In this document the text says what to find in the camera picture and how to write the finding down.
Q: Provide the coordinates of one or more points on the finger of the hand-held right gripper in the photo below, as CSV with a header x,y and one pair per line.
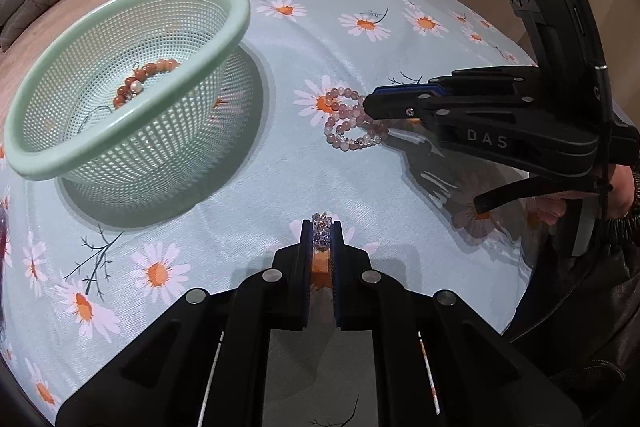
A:
x,y
400,109
400,90

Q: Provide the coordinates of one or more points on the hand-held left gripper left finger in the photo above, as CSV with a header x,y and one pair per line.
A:
x,y
304,259

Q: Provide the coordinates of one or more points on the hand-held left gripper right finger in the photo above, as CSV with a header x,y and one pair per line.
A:
x,y
336,259

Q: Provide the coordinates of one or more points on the crystal drop earring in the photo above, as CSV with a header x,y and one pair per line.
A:
x,y
321,232

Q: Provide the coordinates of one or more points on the pearl earring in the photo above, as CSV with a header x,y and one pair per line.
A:
x,y
131,88

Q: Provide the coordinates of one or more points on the silver hoop earring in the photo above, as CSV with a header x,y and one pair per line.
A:
x,y
97,111

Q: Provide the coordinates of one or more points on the green plastic colander basket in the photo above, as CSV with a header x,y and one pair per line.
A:
x,y
125,72

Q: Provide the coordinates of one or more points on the person's right forearm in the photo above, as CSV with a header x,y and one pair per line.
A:
x,y
585,322

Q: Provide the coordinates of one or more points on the person's right hand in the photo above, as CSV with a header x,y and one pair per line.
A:
x,y
620,189

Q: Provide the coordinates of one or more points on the daisy print blue cloth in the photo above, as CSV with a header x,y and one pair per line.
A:
x,y
350,187

